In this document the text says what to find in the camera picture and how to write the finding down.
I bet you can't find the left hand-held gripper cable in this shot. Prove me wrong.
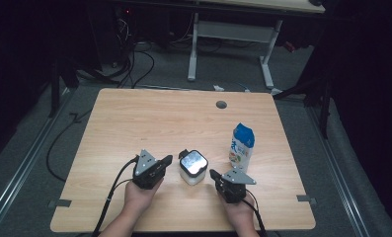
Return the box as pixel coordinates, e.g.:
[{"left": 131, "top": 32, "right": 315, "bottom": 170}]
[{"left": 92, "top": 155, "right": 140, "bottom": 237}]

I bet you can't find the right hand-held gripper cable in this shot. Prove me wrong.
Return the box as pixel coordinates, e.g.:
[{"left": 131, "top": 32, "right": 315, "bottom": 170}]
[{"left": 242, "top": 197, "right": 268, "bottom": 237}]

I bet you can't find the grey tape strip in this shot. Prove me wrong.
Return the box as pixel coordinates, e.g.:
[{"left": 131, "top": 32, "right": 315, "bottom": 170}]
[
  {"left": 48, "top": 198, "right": 72, "bottom": 209},
  {"left": 296, "top": 195, "right": 318, "bottom": 205}
]

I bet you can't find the desk with white metal legs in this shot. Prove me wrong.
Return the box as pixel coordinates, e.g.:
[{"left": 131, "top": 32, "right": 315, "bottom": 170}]
[{"left": 118, "top": 0, "right": 326, "bottom": 91}]

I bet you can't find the person's left hand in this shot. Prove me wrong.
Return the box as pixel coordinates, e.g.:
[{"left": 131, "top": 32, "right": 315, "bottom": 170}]
[{"left": 122, "top": 178, "right": 166, "bottom": 215}]

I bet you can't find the metal floor rail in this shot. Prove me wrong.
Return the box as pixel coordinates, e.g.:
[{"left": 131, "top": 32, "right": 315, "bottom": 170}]
[
  {"left": 306, "top": 107, "right": 370, "bottom": 237},
  {"left": 0, "top": 88, "right": 73, "bottom": 228}
]

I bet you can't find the black metal stand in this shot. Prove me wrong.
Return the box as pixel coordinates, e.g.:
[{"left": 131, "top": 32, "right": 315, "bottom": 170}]
[
  {"left": 274, "top": 75, "right": 334, "bottom": 139},
  {"left": 47, "top": 58, "right": 80, "bottom": 119}
]

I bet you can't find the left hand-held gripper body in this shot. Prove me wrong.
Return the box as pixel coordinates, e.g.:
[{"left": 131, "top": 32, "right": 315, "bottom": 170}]
[{"left": 131, "top": 148, "right": 168, "bottom": 191}]

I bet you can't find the person's right hand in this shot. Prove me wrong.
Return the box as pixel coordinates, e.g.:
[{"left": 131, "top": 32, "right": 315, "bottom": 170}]
[{"left": 217, "top": 193, "right": 258, "bottom": 232}]

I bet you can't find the hand-held gripper cable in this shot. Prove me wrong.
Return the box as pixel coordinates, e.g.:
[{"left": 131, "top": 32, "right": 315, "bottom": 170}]
[
  {"left": 92, "top": 155, "right": 140, "bottom": 237},
  {"left": 242, "top": 197, "right": 268, "bottom": 237}
]

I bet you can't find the white and blue pouch bag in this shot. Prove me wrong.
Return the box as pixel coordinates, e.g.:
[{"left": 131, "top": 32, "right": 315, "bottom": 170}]
[{"left": 228, "top": 121, "right": 256, "bottom": 174}]

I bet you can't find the long black floor cable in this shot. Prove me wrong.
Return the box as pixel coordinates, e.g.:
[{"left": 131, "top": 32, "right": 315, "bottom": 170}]
[{"left": 45, "top": 108, "right": 94, "bottom": 183}]

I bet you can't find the glass jar with black lid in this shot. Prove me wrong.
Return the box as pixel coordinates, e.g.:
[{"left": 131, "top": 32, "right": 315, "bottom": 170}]
[{"left": 178, "top": 148, "right": 209, "bottom": 187}]

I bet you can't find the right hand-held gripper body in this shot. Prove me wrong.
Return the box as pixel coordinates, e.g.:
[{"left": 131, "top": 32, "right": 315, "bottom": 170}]
[{"left": 213, "top": 167, "right": 258, "bottom": 204}]

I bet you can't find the bundle of black cables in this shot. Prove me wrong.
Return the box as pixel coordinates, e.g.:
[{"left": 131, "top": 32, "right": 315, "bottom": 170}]
[{"left": 111, "top": 13, "right": 156, "bottom": 89}]

